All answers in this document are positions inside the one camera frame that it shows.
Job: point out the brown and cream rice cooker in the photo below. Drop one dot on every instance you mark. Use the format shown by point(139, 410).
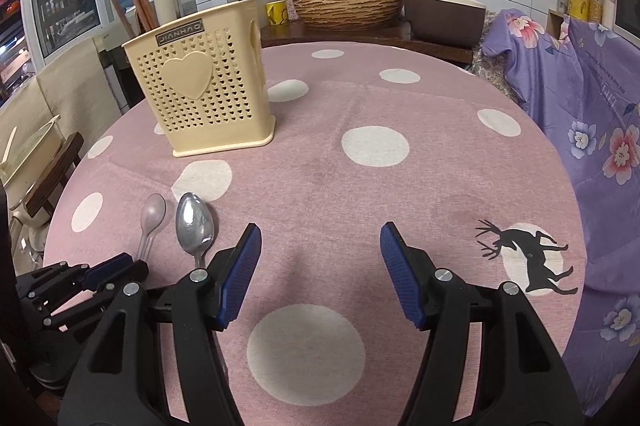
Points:
point(440, 11)

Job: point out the translucent plastic spoon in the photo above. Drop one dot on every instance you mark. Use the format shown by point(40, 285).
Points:
point(152, 213)

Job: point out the woven basket sink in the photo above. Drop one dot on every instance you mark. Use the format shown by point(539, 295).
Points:
point(345, 6)

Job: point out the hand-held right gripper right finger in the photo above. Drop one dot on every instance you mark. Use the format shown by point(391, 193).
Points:
point(400, 276)

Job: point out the metal spoon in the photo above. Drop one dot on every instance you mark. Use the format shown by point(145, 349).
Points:
point(195, 221)

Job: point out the beige chair cover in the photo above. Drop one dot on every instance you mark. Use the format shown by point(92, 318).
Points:
point(70, 91)

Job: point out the pink polka dot tablecloth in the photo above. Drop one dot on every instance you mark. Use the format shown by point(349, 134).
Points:
point(325, 206)

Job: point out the dark wooden counter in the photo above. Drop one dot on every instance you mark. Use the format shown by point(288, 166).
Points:
point(360, 40)

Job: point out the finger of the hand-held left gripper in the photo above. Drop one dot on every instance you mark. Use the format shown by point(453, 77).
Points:
point(107, 270)
point(80, 308)

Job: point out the brown wooden chopstick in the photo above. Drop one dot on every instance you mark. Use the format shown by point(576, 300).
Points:
point(147, 6)
point(120, 8)
point(137, 3)

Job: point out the beige paper roll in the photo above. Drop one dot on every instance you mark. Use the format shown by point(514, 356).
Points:
point(167, 3)

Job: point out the dark wooden chair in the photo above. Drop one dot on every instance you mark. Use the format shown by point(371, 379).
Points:
point(55, 171)

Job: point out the purple floral cloth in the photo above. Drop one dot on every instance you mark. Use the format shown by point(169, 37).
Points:
point(600, 106)

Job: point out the beige perforated utensil holder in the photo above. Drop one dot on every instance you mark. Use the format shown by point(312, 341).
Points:
point(200, 116)

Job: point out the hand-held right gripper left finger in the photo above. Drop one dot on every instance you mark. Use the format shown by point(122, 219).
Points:
point(240, 276)

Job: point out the yellow cup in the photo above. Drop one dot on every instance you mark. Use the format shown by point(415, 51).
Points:
point(275, 13)

